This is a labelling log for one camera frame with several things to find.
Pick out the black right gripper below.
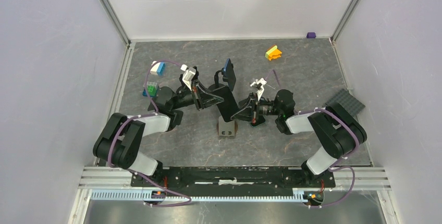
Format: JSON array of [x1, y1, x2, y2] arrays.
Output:
[[230, 93, 282, 123]]

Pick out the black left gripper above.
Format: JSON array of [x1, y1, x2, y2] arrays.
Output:
[[170, 79, 224, 110]]

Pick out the dark blue edged phone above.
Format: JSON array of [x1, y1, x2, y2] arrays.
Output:
[[222, 58, 237, 91]]

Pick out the black phone stand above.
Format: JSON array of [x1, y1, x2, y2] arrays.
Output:
[[208, 69, 228, 91]]

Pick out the dark grey phone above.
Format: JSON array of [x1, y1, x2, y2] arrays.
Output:
[[212, 86, 239, 122]]

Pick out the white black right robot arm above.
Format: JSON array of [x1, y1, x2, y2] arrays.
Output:
[[231, 89, 367, 186]]

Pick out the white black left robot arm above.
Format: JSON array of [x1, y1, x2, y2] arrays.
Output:
[[92, 80, 225, 186]]

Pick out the black flat phone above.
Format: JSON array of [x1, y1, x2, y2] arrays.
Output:
[[250, 115, 266, 127]]

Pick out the green blue toy bricks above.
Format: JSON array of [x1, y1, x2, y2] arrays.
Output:
[[142, 81, 159, 98]]

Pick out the white blue toy block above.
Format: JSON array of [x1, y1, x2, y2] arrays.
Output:
[[149, 61, 165, 76]]

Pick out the yellow orange toy block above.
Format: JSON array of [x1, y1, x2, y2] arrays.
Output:
[[265, 45, 282, 61]]

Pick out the grey studded baseplate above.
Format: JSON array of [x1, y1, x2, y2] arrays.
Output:
[[323, 89, 365, 116]]

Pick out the purple small block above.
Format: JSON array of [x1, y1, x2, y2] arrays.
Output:
[[306, 32, 316, 39]]

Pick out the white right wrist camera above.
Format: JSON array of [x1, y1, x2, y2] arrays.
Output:
[[250, 78, 267, 101]]

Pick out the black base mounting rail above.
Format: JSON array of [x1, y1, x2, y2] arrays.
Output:
[[150, 166, 336, 197]]

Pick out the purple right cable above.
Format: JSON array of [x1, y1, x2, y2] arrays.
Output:
[[264, 70, 362, 209]]

